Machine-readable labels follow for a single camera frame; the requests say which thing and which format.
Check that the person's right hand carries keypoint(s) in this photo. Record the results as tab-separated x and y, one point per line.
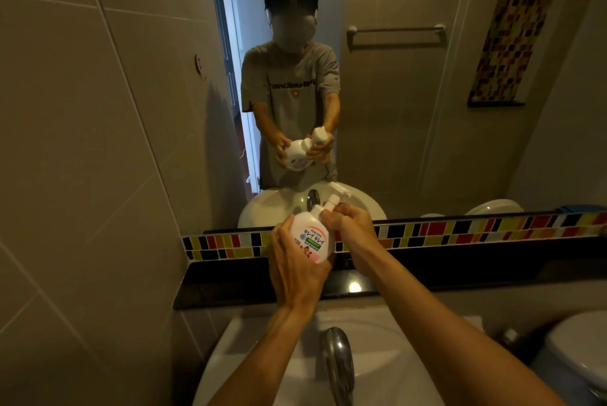
358	240

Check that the person's left hand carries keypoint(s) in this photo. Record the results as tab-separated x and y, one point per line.
294	273

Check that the person's right fingers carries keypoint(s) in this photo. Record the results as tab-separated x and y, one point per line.
339	217

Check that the person's left fingers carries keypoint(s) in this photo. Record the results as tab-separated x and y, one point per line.
283	232

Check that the white pump soap bottle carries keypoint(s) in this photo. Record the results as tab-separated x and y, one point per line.
309	239

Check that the person's right forearm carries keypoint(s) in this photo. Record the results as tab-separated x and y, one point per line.
450	339

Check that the person's left forearm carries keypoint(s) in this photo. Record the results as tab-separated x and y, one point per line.
265	358

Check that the chrome faucet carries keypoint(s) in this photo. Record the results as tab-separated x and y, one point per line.
339	363

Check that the black stone ledge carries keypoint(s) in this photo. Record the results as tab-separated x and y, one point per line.
474	268

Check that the white ceramic sink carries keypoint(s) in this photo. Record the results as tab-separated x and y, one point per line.
389	363

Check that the chrome towel bar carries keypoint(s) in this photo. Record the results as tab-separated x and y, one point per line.
396	31

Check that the small chrome valve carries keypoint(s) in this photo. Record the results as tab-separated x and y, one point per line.
506	337

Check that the white toilet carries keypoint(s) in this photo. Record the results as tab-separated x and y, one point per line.
578	349

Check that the large wall mirror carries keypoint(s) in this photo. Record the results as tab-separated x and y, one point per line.
403	135

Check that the pink wall hook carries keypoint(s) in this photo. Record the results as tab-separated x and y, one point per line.
199	65

